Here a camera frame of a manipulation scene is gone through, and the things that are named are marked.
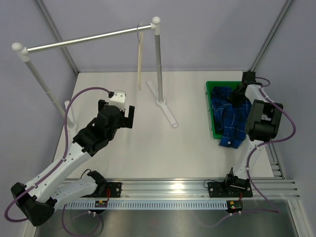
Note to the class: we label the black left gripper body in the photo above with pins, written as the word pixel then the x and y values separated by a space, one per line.
pixel 120 125

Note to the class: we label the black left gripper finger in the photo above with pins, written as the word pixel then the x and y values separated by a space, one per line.
pixel 128 121
pixel 101 105

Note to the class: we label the white hanger with metal hook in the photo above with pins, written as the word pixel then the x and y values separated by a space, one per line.
pixel 140 56

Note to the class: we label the blue plaid shirt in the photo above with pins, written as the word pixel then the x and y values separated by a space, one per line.
pixel 229 119

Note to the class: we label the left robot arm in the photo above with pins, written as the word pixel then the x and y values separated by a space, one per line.
pixel 41 197

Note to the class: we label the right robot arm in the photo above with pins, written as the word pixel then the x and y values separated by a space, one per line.
pixel 260 127

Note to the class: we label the silver clothes rack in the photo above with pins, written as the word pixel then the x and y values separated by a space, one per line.
pixel 155 26

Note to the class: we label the green plastic tray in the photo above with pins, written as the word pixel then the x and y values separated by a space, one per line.
pixel 209 85

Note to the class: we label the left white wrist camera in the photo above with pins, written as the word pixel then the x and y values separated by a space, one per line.
pixel 118 99

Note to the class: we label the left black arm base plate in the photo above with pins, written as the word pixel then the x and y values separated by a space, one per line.
pixel 113 189

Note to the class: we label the white slotted cable duct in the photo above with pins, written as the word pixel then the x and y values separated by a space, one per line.
pixel 148 205

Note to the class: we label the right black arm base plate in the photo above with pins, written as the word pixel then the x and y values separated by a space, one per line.
pixel 219 190

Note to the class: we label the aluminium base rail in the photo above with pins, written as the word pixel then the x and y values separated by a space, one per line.
pixel 196 188

